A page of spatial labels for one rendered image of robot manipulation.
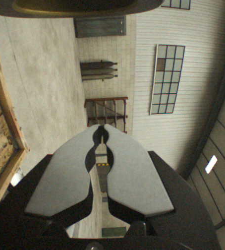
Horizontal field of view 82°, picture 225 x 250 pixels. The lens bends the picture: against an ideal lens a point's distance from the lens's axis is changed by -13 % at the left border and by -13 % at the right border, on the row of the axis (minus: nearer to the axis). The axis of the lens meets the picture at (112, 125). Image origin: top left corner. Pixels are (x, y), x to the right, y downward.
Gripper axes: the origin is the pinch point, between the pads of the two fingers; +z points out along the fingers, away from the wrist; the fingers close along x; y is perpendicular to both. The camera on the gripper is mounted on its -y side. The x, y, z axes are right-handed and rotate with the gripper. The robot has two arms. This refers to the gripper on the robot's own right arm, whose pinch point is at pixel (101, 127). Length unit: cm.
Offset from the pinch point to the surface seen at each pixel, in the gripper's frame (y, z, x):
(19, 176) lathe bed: 19.8, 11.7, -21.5
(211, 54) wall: 16, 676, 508
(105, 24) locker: -83, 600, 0
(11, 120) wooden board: 5.6, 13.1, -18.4
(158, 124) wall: 430, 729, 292
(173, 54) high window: 33, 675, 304
